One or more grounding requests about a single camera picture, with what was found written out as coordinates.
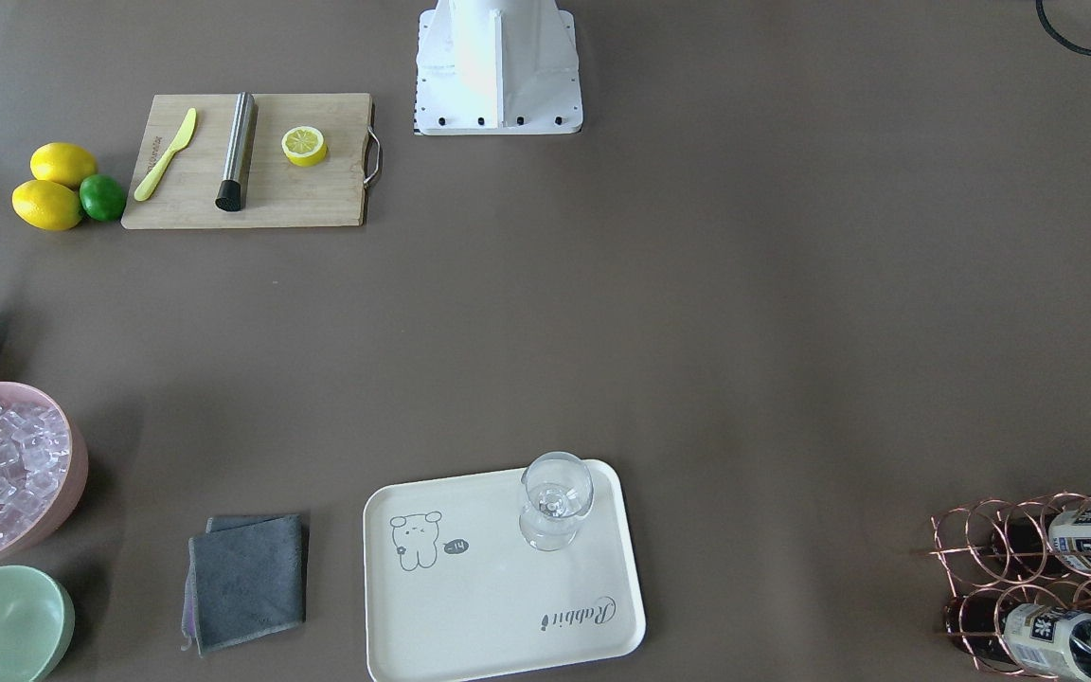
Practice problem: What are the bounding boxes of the cream serving tray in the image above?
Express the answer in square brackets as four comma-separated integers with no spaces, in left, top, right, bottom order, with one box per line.
[363,460,648,681]

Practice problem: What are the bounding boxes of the clear wine glass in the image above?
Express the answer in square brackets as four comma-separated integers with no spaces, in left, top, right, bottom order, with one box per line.
[519,452,595,551]

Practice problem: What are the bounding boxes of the whole lemon lower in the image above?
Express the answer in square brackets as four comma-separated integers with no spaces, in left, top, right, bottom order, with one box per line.
[11,180,85,230]

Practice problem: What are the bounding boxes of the green lime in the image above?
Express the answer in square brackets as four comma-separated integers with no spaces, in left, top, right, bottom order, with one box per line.
[77,174,127,222]

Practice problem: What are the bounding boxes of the yellow plastic knife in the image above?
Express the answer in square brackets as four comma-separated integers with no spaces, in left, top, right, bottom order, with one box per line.
[134,107,197,202]

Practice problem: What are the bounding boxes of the whole lemon upper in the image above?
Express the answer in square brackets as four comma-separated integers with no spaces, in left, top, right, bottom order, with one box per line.
[29,142,98,190]

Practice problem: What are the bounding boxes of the whole lemon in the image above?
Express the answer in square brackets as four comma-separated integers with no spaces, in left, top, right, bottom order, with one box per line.
[29,142,98,190]
[11,180,85,230]

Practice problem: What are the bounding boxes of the half lemon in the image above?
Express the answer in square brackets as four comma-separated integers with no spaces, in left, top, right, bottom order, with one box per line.
[280,125,329,168]

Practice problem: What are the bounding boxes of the green ceramic bowl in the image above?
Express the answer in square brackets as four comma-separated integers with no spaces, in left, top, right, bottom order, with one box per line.
[0,565,75,681]

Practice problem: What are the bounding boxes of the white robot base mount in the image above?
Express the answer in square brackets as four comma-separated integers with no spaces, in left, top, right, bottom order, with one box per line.
[413,1,584,135]

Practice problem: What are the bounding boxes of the tea bottle in rack upper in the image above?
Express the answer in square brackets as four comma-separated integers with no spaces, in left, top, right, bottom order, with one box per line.
[988,506,1091,578]

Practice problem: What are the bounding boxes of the bamboo cutting board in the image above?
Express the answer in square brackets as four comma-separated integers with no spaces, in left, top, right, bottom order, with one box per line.
[121,92,380,230]

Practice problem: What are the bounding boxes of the steel muddler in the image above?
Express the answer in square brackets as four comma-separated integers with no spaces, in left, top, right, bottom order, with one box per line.
[215,92,259,212]

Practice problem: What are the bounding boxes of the tea bottle in rack lower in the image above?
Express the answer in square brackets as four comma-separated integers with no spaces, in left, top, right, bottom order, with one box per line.
[942,593,1091,681]

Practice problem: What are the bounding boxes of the pink ice bowl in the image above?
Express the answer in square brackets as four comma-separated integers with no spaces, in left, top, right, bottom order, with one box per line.
[0,383,88,560]

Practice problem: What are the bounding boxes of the tea bottle in rack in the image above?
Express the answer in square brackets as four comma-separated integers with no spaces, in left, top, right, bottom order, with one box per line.
[988,506,1091,578]
[942,593,1091,681]

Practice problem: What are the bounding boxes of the copper wire bottle rack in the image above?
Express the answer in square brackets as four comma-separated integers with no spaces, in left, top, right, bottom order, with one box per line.
[930,491,1091,681]

